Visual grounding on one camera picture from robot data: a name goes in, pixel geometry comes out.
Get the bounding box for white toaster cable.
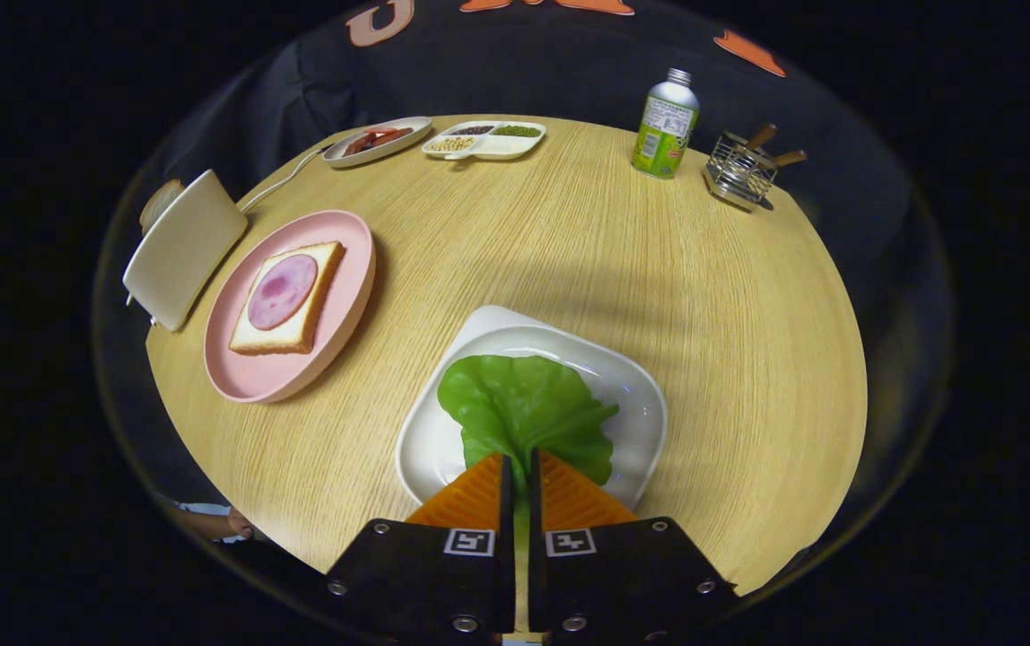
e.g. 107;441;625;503
240;144;336;214

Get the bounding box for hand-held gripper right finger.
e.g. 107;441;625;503
528;450;739;645

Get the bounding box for white divided snack tray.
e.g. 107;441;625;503
422;120;547;162

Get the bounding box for white toaster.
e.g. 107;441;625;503
123;169;249;333

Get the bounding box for pink ham slice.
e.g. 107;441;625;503
248;254;319;331

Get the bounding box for green lettuce leaf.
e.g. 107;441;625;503
437;354;621;539

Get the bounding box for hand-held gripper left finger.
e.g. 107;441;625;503
325;453;517;642

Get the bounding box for pink plate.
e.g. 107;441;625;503
204;210;377;404

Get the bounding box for white bread slice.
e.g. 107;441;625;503
229;240;345;355

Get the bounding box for white oval meat plate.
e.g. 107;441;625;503
322;116;433;170

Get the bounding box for white square plate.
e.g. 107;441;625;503
395;305;668;512

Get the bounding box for green label metal bottle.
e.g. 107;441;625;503
631;68;701;180

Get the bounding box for metal wire utensil rack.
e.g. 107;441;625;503
703;130;781;214

